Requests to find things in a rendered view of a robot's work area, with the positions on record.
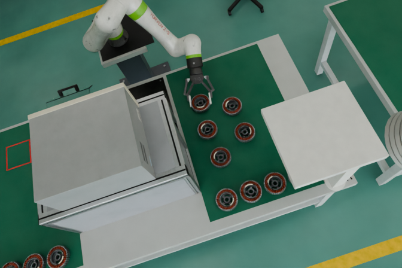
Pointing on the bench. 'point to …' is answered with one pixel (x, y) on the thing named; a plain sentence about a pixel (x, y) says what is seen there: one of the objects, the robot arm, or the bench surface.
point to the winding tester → (88, 149)
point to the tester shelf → (157, 124)
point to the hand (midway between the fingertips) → (200, 102)
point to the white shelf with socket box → (323, 136)
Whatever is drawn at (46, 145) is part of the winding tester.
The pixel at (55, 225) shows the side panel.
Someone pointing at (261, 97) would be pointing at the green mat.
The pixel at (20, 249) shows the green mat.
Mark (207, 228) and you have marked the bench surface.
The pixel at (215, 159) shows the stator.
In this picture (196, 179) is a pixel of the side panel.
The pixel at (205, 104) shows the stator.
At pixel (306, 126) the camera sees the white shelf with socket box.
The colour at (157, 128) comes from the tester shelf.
